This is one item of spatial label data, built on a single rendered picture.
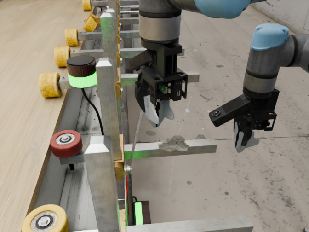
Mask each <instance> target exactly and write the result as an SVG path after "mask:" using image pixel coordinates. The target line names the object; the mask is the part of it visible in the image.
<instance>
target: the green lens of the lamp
mask: <svg viewBox="0 0 309 232"><path fill-rule="evenodd" d="M68 76H69V83H70V85H71V86H73V87H90V86H93V85H94V84H96V83H97V75H96V72H95V73H94V74H93V75H91V76H88V77H80V78H78V77H72V76H70V75H69V74H68Z"/></svg>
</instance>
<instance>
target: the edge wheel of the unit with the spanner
mask: <svg viewBox="0 0 309 232"><path fill-rule="evenodd" d="M50 146H51V150H52V153H53V154H54V155H55V156H56V157H59V158H68V157H72V156H75V155H76V154H78V153H79V152H80V151H81V150H82V147H83V144H82V139H81V135H80V133H79V132H77V131H74V130H64V131H61V132H58V133H56V134H55V135H53V136H52V137H51V139H50ZM69 167H70V170H74V164H69Z"/></svg>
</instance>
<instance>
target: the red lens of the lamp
mask: <svg viewBox="0 0 309 232"><path fill-rule="evenodd" d="M93 58H94V57H93ZM66 66H67V71H68V74H69V75H71V76H78V77H79V76H88V75H91V74H93V73H95V72H96V68H95V66H96V60H95V58H94V61H93V62H92V63H91V64H87V65H84V66H83V65H82V66H72V65H69V64H68V63H67V60H66Z"/></svg>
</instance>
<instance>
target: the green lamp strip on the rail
mask: <svg viewBox="0 0 309 232"><path fill-rule="evenodd" d="M135 213H136V225H143V219H142V207H141V202H137V203H135Z"/></svg>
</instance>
